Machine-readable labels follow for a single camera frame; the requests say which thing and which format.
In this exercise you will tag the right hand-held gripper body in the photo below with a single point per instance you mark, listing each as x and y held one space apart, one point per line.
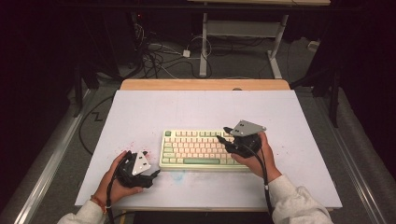
247 129

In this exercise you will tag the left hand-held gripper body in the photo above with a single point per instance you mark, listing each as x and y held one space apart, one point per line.
140 165

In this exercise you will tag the green and cream keyboard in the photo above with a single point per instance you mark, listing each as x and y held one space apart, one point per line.
199 149

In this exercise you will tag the person's left hand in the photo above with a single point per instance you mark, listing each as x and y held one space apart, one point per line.
110 186

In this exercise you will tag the person's right hand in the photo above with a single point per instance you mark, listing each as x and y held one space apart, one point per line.
260 165

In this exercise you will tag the white table mat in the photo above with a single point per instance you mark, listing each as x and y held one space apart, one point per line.
202 109

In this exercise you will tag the black stand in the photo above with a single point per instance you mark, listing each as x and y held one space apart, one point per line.
77 93
334 99

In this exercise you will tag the white power adapter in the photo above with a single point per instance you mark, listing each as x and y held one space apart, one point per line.
186 53

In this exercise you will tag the grey metal floor rail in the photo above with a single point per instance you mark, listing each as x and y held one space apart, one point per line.
53 168
351 168

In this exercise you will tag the white desk frame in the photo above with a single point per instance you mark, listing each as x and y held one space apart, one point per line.
204 43

